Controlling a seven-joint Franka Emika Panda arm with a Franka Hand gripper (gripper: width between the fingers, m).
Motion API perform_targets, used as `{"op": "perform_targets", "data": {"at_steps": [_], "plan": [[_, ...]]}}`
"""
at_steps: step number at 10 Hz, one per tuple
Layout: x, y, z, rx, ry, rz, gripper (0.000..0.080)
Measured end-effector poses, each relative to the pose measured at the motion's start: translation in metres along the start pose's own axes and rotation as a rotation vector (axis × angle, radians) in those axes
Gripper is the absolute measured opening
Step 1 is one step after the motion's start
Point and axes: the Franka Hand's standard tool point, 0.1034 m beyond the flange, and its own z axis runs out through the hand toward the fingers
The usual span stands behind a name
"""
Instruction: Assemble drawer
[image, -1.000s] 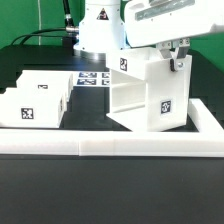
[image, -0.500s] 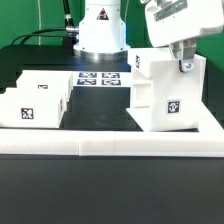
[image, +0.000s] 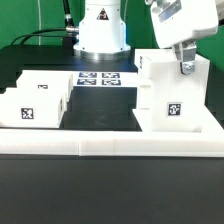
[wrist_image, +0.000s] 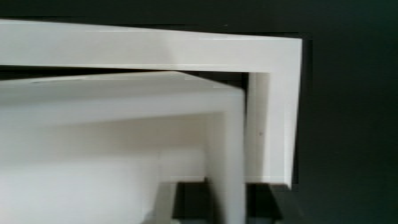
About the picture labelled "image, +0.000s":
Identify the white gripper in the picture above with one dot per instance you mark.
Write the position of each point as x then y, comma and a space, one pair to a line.
176, 21

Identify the white drawer cabinet shell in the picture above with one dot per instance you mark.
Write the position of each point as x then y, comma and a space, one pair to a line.
167, 100

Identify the white drawer box front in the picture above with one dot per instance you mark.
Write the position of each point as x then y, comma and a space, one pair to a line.
38, 109

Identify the white drawer box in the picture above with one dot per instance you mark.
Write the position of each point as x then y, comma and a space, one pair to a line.
38, 109
48, 80

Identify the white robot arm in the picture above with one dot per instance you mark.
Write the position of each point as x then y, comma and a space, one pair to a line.
102, 32

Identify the white drawer box rear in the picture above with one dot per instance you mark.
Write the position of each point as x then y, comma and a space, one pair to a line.
48, 80

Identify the white fiducial marker sheet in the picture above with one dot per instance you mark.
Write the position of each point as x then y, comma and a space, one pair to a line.
105, 79

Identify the white L-shaped border wall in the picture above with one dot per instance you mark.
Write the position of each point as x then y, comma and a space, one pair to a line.
22, 134

